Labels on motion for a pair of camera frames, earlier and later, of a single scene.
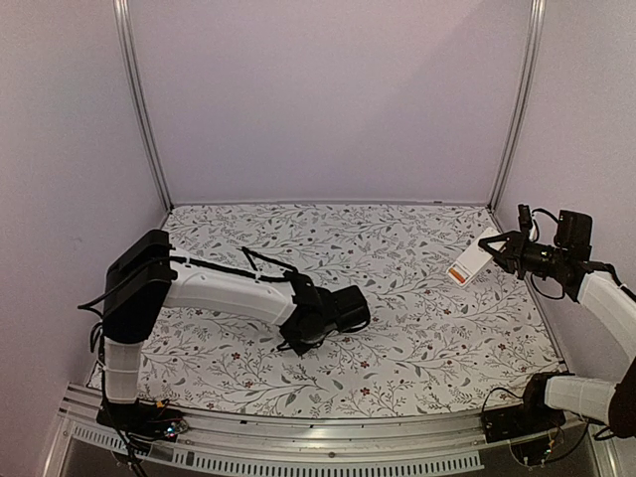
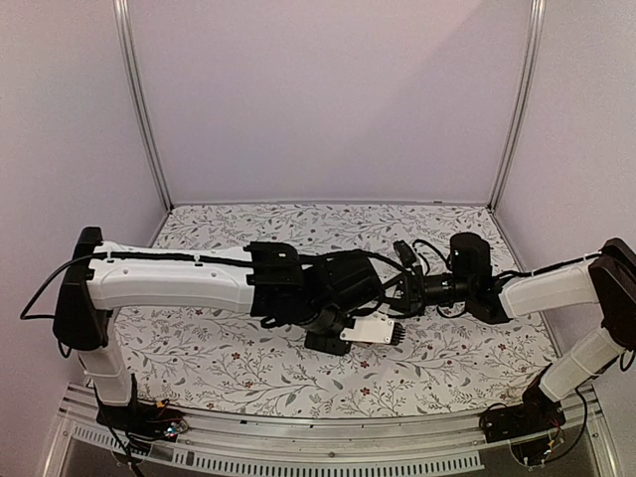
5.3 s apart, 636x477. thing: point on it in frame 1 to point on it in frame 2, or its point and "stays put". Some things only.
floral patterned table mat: [427, 347] stays put
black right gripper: [513, 250] to [412, 290]
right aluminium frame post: [529, 79] stays put
